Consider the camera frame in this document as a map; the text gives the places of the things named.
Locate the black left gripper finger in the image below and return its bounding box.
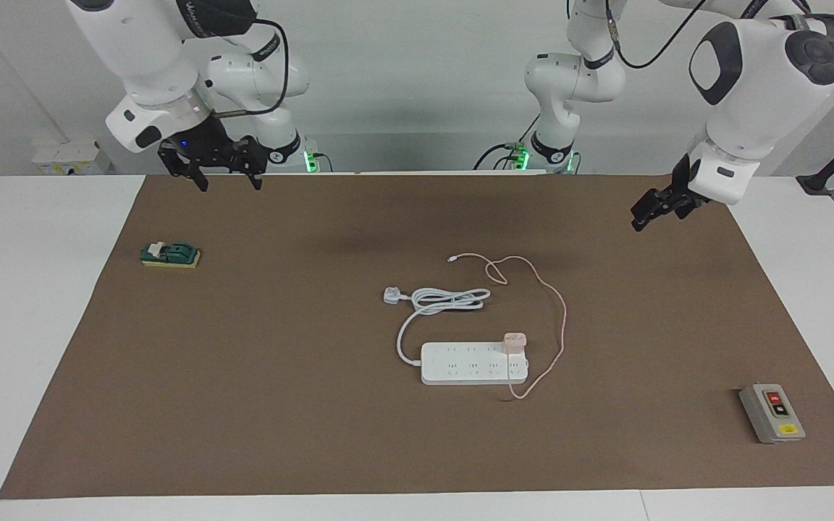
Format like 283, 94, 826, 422
631, 203, 670, 232
640, 188, 677, 212

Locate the pink charging cable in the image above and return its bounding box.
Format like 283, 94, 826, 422
447, 253, 568, 401

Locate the white power strip with cord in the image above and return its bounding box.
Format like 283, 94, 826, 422
383, 286, 531, 386

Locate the brown table mat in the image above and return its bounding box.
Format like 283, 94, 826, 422
0, 174, 834, 500

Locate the green knife switch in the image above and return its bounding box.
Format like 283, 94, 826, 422
140, 241, 202, 270

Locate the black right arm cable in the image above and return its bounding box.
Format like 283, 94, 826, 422
211, 18, 291, 117

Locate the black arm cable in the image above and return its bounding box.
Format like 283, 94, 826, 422
604, 0, 729, 71
211, 18, 291, 117

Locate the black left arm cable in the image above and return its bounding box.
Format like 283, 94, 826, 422
604, 0, 729, 71

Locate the white wall socket box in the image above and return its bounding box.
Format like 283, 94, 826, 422
32, 141, 103, 176

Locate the black left base cable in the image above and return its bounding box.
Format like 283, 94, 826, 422
473, 114, 542, 171

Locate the grey on-off switch box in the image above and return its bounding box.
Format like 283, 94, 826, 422
739, 384, 806, 444

